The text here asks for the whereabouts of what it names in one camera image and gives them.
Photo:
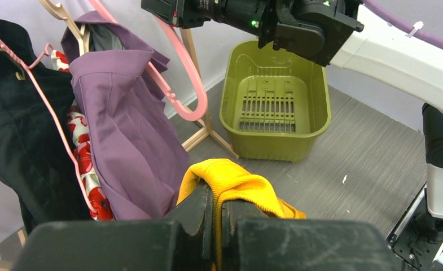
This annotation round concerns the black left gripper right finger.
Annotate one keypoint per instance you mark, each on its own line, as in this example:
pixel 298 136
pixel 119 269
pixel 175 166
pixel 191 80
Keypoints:
pixel 252 240

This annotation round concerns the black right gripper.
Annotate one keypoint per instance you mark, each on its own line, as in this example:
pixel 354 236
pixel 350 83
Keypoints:
pixel 244 15

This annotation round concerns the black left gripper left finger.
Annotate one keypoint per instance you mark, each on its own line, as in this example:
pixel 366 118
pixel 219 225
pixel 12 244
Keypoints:
pixel 182 240

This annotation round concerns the yellow skirt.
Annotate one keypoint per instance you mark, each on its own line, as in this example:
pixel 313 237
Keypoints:
pixel 230 181

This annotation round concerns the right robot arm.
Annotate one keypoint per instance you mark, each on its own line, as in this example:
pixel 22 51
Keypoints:
pixel 354 35

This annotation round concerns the purple skirt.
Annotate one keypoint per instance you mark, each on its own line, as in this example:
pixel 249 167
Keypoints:
pixel 135 148

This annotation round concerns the black skirt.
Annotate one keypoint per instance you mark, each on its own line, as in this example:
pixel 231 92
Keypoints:
pixel 33 159

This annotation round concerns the beige wooden hanger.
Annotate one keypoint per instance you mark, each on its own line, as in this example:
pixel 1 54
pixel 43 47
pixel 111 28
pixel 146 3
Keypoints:
pixel 82 33

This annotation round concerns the green plastic basket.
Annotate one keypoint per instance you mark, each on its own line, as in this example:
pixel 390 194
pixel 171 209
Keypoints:
pixel 274 104

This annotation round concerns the red white patterned garment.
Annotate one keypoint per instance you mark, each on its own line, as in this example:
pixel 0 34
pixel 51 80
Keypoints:
pixel 79 131

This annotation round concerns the wooden clothes rack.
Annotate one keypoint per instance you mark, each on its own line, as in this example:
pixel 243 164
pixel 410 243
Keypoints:
pixel 205 124

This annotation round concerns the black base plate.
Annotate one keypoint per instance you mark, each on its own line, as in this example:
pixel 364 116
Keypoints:
pixel 417 238

